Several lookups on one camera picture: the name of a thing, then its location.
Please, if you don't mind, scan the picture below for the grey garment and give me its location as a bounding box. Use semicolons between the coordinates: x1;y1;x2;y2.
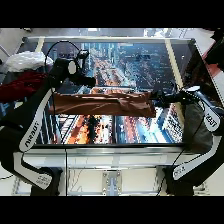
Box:
182;99;215;154

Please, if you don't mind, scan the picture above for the white garment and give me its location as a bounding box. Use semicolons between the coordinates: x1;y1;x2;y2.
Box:
4;50;54;73

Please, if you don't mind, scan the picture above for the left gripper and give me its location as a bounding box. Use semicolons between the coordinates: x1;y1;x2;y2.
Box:
73;73;97;89

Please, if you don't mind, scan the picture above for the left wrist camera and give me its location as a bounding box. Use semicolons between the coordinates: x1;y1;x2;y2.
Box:
76;49;90;62

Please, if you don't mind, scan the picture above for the dark red garment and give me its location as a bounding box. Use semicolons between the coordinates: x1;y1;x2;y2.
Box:
0;70;48;104

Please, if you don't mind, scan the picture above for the silver frame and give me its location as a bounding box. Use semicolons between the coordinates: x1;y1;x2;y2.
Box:
12;35;212;197

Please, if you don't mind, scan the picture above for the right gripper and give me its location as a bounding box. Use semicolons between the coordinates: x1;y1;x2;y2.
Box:
149;90;175;108

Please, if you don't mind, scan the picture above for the black cable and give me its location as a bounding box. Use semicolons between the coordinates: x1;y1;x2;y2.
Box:
44;39;82;92
159;101;207;197

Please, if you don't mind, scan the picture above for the brown shirt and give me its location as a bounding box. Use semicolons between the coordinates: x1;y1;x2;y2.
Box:
49;90;158;119

